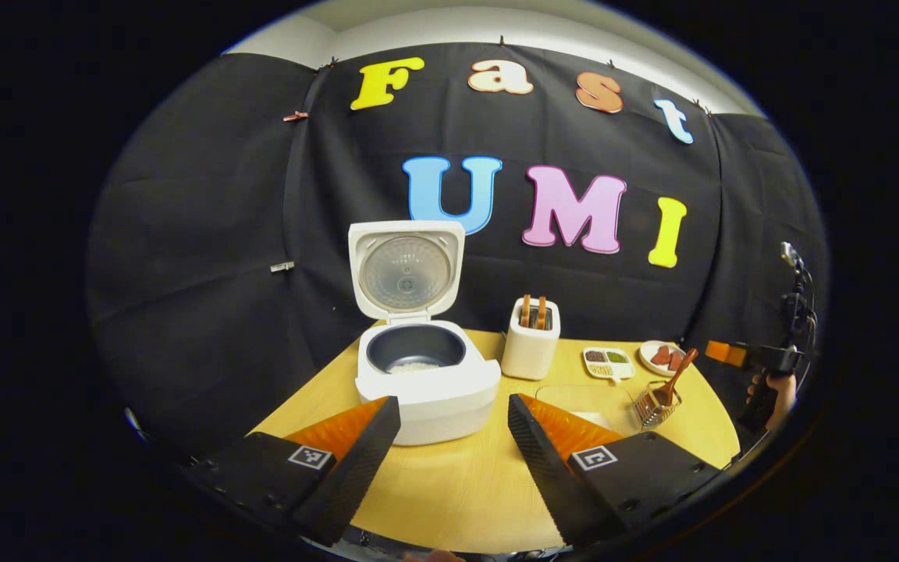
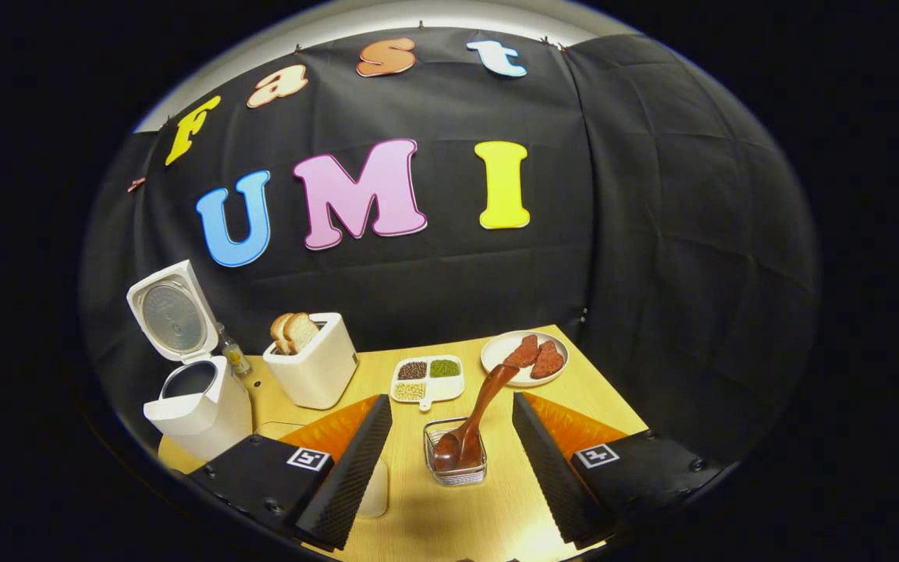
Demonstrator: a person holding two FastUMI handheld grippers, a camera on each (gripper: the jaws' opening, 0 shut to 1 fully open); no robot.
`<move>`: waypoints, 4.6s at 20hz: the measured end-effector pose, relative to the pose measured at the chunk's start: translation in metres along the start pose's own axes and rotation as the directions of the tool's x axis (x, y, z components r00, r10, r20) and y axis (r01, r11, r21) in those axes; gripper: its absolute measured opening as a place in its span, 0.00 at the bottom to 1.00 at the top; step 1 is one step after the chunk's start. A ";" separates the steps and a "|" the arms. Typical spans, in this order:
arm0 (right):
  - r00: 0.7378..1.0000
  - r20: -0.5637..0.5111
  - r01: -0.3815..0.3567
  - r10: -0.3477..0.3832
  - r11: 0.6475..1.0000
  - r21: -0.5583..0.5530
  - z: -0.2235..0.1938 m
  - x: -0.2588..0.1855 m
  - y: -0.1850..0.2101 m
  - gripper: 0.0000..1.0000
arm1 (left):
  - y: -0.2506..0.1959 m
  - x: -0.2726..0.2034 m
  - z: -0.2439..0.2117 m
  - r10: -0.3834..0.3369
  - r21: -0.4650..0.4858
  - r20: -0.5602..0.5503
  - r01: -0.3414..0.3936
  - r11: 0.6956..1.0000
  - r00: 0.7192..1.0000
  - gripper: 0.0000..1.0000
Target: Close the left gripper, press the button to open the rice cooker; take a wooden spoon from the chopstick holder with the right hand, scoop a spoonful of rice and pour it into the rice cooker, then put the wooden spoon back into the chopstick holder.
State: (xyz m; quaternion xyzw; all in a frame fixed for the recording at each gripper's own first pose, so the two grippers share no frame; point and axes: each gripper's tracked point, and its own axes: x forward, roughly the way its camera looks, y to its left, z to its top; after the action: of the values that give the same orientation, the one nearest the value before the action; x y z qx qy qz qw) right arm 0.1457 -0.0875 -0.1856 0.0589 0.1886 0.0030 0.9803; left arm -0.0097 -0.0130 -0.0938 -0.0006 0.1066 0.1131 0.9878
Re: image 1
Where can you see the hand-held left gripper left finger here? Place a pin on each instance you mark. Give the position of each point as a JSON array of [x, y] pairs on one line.
[[360, 468]]

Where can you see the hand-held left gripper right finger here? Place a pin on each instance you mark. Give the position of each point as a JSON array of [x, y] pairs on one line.
[[543, 476]]

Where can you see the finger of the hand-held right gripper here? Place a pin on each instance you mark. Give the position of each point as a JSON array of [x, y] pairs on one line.
[[726, 353]]

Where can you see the wooden spoon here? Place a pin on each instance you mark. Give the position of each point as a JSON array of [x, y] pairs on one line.
[[680, 375]]

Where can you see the clear container of rice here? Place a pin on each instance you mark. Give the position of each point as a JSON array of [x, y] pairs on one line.
[[590, 406]]

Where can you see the white rice cooker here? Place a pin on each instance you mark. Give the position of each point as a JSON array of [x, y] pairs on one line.
[[434, 406]]

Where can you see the white plate with red food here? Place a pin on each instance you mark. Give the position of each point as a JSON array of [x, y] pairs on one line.
[[659, 357]]

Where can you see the white divided grain dish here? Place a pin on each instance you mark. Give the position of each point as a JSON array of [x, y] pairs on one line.
[[607, 363]]

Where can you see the white toaster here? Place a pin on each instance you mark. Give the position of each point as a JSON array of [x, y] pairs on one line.
[[529, 355]]

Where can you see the brown toast slice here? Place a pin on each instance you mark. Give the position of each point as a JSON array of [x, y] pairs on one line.
[[525, 311], [541, 312]]

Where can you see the black backdrop cloth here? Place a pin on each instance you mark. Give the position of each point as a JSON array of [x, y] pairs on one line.
[[223, 234]]

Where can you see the wooden clothespin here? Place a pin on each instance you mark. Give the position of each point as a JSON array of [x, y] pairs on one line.
[[296, 116]]

